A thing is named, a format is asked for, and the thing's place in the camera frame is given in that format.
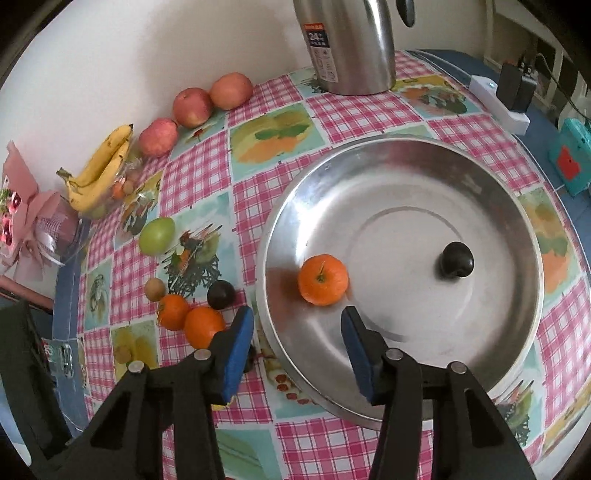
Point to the stainless steel thermos kettle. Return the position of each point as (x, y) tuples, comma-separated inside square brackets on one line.
[(355, 46)]

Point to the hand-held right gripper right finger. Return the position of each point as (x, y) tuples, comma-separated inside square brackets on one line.
[(355, 350)]

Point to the small orange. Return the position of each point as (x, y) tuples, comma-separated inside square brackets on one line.
[(173, 311), (323, 279)]

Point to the dark plum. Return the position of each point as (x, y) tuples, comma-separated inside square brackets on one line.
[(456, 261), (220, 294)]

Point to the green apple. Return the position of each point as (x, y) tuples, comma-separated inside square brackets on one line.
[(157, 235)]

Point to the black power adapter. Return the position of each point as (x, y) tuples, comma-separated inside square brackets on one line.
[(515, 87)]

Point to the large orange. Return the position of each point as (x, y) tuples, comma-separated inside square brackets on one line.
[(204, 326)]

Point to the black chair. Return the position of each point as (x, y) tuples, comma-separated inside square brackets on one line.
[(23, 369)]

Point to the brown kiwi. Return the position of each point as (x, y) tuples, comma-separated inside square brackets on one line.
[(154, 289)]

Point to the pink checkered fruit-print tablecloth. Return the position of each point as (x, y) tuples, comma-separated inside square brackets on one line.
[(351, 115)]

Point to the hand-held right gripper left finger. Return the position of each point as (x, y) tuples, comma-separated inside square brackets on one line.
[(238, 350)]

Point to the teal box with red patch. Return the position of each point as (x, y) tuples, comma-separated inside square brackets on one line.
[(570, 157)]

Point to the metal table latch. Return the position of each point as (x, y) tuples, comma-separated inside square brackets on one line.
[(61, 357)]

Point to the pink wrapped bouquet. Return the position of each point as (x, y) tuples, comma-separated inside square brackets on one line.
[(27, 207)]

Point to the round steel basin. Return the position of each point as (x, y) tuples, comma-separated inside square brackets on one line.
[(415, 184)]

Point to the clear bag of small fruits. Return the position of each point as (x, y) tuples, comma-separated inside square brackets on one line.
[(123, 187)]

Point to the red apple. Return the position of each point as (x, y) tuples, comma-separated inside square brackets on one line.
[(158, 137), (232, 91), (193, 107)]

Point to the yellow banana bunch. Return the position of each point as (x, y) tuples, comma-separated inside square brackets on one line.
[(99, 170)]

